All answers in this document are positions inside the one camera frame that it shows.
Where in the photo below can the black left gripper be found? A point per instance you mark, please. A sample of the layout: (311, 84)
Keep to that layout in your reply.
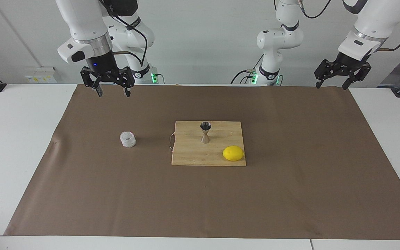
(347, 62)

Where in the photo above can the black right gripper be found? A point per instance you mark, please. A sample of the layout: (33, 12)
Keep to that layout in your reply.
(101, 67)

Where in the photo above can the small clear glass cup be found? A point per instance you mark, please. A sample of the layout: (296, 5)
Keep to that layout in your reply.
(127, 140)

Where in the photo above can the steel double jigger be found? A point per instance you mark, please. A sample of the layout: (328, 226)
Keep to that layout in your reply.
(205, 139)

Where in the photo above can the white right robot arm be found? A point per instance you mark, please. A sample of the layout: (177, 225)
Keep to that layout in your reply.
(82, 21)

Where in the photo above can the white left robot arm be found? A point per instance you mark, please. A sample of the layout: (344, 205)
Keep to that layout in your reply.
(377, 21)

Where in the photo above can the brown paper table mat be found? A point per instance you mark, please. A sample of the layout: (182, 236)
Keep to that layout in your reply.
(116, 191)

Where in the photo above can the wooden cutting board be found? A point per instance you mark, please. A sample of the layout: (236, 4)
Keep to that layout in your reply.
(193, 152)

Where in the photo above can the yellow lemon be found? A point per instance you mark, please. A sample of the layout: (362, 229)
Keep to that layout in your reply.
(233, 153)

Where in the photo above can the white wall socket box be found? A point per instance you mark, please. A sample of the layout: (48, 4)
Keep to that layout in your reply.
(40, 74)

